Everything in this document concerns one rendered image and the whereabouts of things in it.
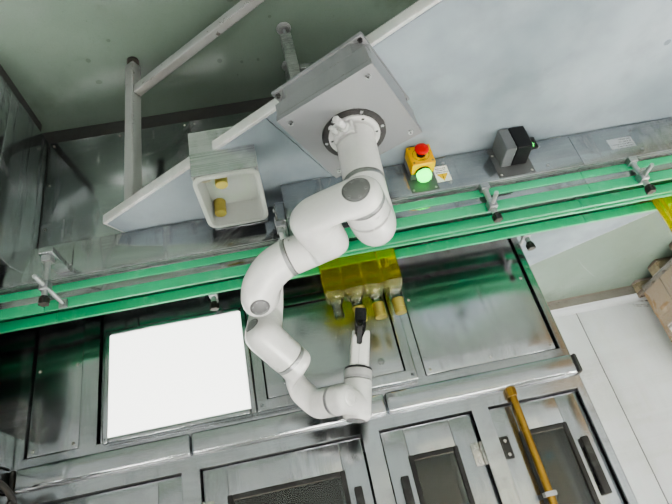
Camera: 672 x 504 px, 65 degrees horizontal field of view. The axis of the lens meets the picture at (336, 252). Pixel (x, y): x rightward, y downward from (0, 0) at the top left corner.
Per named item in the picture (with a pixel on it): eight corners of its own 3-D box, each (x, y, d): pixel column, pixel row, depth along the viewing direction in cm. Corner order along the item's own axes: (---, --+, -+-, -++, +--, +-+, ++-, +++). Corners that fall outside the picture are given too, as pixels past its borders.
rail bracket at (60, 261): (59, 255, 159) (53, 323, 147) (30, 223, 144) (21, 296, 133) (76, 252, 159) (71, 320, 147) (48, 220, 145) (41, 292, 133)
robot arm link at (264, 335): (326, 339, 120) (325, 306, 134) (261, 277, 113) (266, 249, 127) (274, 379, 124) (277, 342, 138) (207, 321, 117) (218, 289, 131)
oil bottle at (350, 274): (332, 245, 166) (347, 306, 155) (332, 236, 162) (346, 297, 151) (350, 242, 167) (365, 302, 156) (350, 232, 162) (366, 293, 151)
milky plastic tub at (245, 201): (208, 206, 158) (210, 230, 153) (188, 155, 139) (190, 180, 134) (265, 196, 159) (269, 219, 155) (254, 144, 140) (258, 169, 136)
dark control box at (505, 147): (490, 147, 162) (500, 168, 157) (496, 128, 155) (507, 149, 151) (516, 142, 162) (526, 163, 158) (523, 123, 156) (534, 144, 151)
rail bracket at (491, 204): (474, 187, 156) (490, 224, 149) (480, 171, 150) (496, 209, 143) (487, 185, 156) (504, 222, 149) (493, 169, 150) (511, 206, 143)
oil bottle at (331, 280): (314, 248, 166) (327, 309, 155) (313, 238, 161) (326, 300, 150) (331, 245, 166) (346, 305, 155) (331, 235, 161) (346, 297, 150)
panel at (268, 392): (108, 335, 165) (105, 446, 148) (104, 331, 163) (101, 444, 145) (388, 281, 173) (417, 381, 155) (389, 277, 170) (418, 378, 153)
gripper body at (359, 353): (371, 380, 146) (372, 342, 152) (372, 368, 137) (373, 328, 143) (344, 379, 146) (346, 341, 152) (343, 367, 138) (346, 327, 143)
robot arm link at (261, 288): (284, 228, 121) (229, 253, 123) (281, 253, 108) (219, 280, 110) (310, 277, 126) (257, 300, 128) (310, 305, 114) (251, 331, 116)
